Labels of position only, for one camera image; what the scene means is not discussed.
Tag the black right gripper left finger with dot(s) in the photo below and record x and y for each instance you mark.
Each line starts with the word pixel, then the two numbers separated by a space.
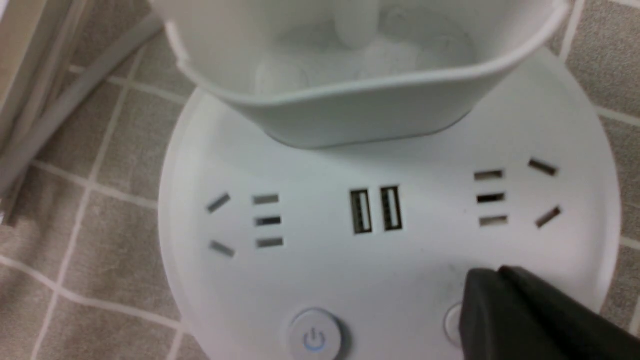
pixel 496 323

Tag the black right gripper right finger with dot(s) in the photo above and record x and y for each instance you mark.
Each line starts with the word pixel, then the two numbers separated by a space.
pixel 579 332

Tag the white desk lamp socket base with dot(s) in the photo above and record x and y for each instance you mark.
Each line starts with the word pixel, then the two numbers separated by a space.
pixel 342 165

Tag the grey checked tablecloth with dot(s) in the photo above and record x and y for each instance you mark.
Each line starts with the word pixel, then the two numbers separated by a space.
pixel 81 271

